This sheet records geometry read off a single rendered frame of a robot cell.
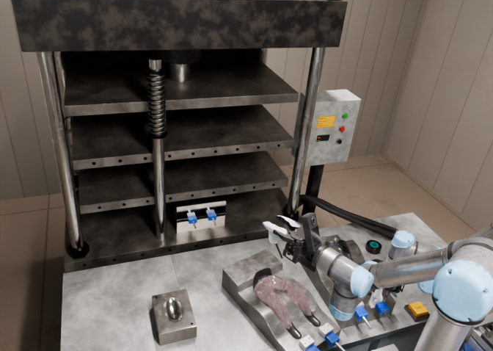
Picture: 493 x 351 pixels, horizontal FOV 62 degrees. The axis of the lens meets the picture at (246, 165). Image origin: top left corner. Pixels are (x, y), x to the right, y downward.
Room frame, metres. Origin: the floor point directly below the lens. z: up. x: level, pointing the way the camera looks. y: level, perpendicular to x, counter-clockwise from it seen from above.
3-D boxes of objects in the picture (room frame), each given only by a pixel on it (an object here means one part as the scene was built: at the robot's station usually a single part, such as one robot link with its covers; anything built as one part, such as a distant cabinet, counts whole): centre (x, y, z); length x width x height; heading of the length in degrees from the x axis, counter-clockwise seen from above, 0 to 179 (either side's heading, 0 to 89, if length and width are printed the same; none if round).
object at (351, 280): (0.86, -0.32, 1.43); 0.11 x 0.08 x 0.09; 49
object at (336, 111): (2.20, -0.43, 0.73); 0.30 x 0.22 x 1.47; 112
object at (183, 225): (2.01, 0.31, 0.87); 0.50 x 0.27 x 0.17; 22
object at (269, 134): (2.11, 0.41, 1.26); 1.10 x 0.74 x 0.05; 112
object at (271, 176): (2.11, 0.41, 1.01); 1.10 x 0.74 x 0.05; 112
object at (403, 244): (1.25, -0.63, 1.23); 0.09 x 0.08 x 0.11; 72
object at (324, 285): (1.47, -0.49, 0.87); 0.50 x 0.26 x 0.14; 22
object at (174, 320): (1.15, 0.24, 0.83); 0.20 x 0.15 x 0.07; 22
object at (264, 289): (1.26, -0.20, 0.90); 0.26 x 0.18 x 0.08; 39
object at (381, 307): (1.24, -0.64, 0.89); 0.13 x 0.05 x 0.05; 22
